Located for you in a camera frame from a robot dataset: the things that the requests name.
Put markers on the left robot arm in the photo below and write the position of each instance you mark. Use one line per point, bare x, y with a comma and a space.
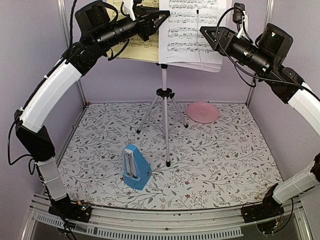
99, 33

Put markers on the white sheet music page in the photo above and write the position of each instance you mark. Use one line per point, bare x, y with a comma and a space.
179, 37

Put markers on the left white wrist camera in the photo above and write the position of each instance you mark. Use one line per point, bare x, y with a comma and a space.
128, 6

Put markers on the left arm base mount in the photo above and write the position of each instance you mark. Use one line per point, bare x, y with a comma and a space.
71, 210

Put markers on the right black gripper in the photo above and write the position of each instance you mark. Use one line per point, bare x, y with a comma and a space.
223, 42

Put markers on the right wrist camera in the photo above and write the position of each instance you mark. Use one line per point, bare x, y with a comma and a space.
241, 18

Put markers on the floral table mat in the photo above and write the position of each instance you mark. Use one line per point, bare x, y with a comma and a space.
221, 164

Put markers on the lilac music stand with tripod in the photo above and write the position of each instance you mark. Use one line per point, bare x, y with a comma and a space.
165, 94

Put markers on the front aluminium rail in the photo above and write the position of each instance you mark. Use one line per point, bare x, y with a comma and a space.
109, 223

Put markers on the blue metronome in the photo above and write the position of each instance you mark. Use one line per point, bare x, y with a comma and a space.
137, 170

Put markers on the yellow sheet music page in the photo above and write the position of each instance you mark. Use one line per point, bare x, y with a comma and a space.
137, 49

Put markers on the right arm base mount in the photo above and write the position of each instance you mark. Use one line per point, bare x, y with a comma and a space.
267, 209

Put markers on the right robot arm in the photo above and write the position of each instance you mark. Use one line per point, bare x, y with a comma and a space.
266, 60

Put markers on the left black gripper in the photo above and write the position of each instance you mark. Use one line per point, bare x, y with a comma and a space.
145, 19

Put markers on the pink plate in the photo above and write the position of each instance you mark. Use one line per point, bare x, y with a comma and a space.
202, 112

